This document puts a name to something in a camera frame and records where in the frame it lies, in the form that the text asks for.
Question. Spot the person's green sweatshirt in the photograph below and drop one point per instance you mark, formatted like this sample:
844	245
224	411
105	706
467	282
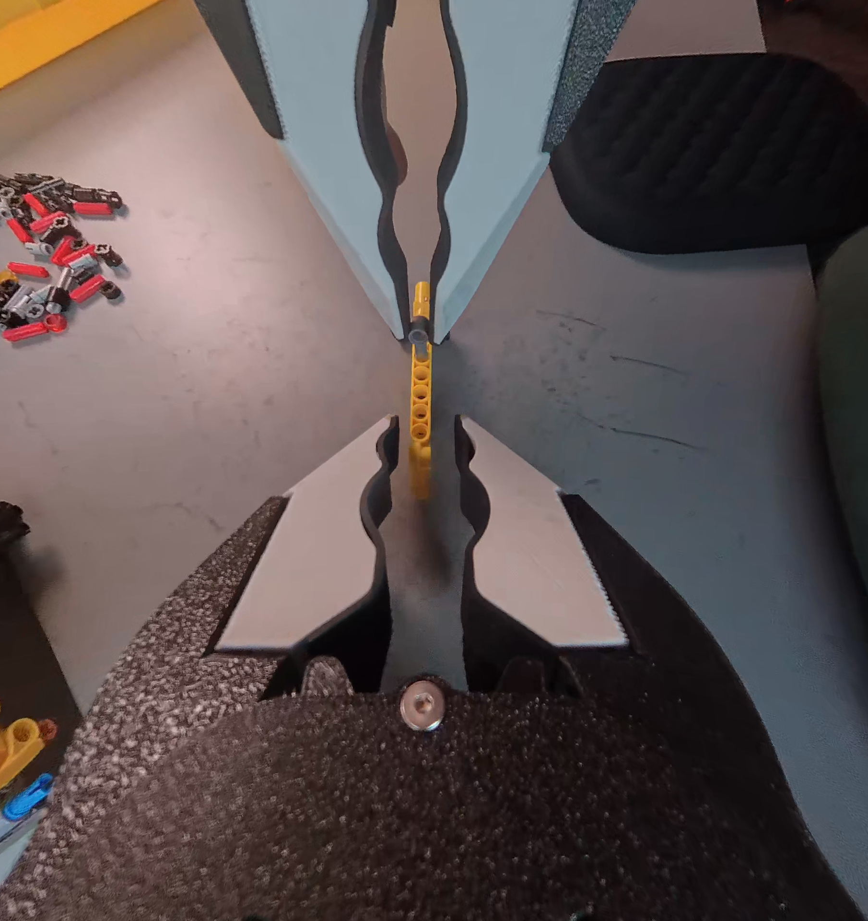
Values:
858	432

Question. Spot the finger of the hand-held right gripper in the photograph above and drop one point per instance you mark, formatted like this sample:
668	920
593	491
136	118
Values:
513	108
319	108

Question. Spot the person's right hand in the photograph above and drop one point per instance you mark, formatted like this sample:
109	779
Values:
396	158

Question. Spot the yellow lego beam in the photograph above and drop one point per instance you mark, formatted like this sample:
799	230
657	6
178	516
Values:
421	417

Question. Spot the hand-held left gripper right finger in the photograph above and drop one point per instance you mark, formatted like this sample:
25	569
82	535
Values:
542	575

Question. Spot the grey lego pin connector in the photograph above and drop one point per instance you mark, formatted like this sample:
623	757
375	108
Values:
419	332

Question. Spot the yellow lego robot model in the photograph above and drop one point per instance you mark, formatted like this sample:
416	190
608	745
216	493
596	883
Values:
2	647

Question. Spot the black quilted pad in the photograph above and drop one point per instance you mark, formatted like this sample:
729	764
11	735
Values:
707	158

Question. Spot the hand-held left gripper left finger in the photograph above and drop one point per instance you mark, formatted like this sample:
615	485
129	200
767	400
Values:
312	575

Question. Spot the pile of small lego pins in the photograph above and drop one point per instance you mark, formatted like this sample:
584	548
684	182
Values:
45	259

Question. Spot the yellow plastic bin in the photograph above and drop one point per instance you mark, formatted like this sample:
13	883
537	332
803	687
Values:
38	43

